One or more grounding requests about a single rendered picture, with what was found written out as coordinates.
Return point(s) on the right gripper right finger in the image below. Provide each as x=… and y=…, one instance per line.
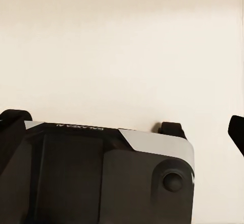
x=236, y=131

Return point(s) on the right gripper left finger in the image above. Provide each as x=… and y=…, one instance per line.
x=12, y=132

